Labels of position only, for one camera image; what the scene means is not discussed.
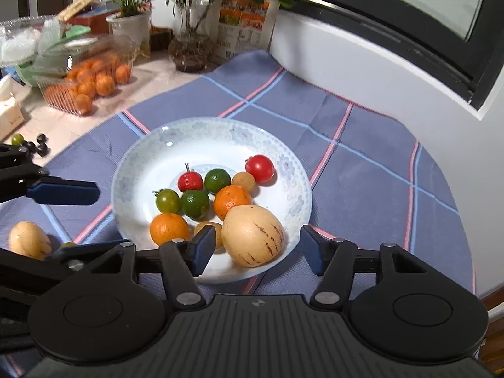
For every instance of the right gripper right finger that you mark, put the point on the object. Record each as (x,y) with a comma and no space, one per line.
(333,261)

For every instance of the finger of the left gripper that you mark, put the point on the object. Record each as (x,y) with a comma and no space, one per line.
(63,192)
(84,253)

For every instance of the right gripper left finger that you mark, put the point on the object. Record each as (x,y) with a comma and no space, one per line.
(182,262)

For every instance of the green lime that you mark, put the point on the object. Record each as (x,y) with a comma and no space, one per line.
(195,203)

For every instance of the striped pepino melon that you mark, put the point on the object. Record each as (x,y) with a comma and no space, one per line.
(252,235)
(29,240)

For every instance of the small red fruit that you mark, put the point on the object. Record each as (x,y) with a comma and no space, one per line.
(190,180)

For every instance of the large orange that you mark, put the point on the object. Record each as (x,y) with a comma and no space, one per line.
(229,197)

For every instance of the green tomato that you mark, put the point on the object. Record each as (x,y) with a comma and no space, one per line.
(167,201)
(216,179)

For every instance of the dark grapes cluster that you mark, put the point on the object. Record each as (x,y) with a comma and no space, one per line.
(40,147)

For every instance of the small green fruit on table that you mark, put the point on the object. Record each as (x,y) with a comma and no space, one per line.
(17,139)

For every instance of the blue plaid tablecloth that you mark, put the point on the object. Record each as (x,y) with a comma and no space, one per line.
(410,312)

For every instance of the green tomato in plate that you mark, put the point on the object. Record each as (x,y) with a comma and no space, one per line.
(216,179)

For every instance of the tissue pack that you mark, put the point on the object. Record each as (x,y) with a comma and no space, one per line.
(12,95)

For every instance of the white patterned ceramic plate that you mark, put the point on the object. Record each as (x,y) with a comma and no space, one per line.
(216,149)

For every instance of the red cherry tomato in plate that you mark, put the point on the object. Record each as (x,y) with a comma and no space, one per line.
(260,168)

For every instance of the clear box of tangerines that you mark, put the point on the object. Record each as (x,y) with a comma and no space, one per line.
(100,64)

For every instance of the green bowl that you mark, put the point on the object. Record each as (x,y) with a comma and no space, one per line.
(52,60)

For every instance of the clear plastic clamshell box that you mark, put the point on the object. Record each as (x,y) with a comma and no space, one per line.
(23,38)

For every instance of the white potted plant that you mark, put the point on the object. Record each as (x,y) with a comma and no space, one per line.
(133,20)

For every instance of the printed paper bag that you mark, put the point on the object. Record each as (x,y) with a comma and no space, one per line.
(240,26)

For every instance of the black window frame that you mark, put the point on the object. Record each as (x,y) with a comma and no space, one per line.
(458,42)

